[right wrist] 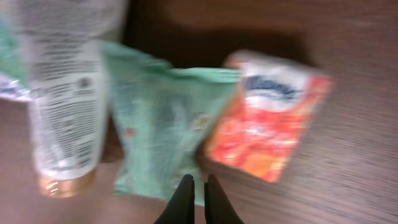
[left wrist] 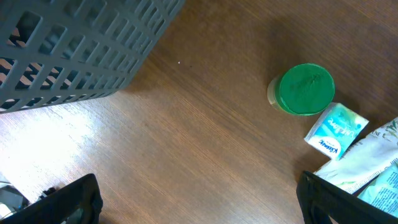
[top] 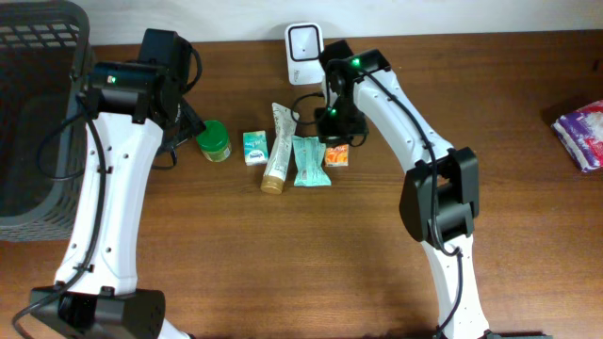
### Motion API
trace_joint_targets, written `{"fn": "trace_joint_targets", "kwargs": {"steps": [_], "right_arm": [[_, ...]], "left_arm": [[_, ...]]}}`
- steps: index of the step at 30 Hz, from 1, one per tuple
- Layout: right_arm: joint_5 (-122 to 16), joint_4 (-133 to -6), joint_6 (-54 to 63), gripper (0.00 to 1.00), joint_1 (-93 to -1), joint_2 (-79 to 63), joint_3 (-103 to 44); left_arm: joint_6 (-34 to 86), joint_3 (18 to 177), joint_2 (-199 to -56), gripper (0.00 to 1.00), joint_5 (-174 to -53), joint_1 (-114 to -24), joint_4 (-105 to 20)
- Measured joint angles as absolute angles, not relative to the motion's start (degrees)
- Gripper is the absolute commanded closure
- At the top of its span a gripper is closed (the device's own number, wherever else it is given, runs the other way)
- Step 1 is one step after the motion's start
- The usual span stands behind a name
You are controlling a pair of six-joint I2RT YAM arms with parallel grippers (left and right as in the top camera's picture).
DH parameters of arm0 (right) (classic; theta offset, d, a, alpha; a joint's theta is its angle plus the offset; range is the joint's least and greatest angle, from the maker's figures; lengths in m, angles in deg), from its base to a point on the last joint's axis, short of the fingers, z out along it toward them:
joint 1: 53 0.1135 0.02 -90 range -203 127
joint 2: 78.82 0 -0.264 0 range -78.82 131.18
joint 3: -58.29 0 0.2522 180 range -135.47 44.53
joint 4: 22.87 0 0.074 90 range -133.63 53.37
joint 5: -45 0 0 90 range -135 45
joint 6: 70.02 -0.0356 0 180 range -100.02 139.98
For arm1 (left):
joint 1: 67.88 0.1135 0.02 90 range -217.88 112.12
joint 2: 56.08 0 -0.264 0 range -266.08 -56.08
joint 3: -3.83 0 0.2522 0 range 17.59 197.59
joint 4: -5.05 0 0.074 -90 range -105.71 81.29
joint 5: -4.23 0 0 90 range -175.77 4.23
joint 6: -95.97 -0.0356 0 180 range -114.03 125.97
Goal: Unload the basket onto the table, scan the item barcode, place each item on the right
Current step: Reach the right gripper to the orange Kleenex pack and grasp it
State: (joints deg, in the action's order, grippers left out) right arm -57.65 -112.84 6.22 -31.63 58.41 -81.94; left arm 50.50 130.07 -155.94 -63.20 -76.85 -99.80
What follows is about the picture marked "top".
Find small teal tissue pack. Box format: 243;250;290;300
243;131;269;166

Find red purple pad package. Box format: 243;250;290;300
551;100;602;172

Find teal snack packet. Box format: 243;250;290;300
293;136;332;187

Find white barcode scanner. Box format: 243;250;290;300
285;23;324;86

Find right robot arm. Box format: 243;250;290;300
315;40;496;338

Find dark grey plastic basket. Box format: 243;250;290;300
1;1;96;242

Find small orange tissue pack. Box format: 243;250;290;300
324;144;349;167

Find white cream tube gold cap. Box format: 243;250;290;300
260;103;299;194

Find green red snack bag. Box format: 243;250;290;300
196;121;232;162

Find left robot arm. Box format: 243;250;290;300
25;29;204;338

